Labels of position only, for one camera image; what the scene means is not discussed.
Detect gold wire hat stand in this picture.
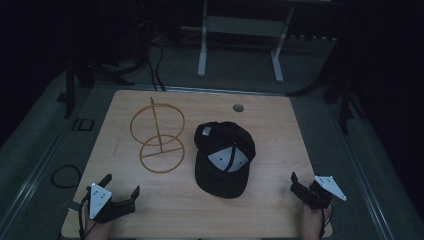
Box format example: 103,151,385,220
129,96,186,175

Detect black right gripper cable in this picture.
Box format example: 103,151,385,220
318,204,335,240

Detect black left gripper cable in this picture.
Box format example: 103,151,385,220
77,194,92,240

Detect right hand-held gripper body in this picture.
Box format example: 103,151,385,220
289,175,348,211

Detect black baseball cap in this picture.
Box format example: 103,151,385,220
193,120,257,199

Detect person's right hand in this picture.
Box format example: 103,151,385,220
301,201,334,240

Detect person's left hand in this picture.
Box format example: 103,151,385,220
83,203,115,240

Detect black looped floor cable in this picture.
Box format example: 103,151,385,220
50,164,83,190

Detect black rectangular floor bracket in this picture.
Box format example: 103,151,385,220
70,117,96,132

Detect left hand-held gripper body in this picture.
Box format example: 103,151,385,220
85,182,137,224

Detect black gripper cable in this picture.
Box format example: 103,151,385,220
318,204,335,240
77,194,92,240

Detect black hanging cables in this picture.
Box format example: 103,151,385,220
145,41,168,93

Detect black tripod stand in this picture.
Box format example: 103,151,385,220
56,49,136,120
285,63,369,136

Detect white metal frame stand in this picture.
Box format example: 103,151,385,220
195,0,296,84

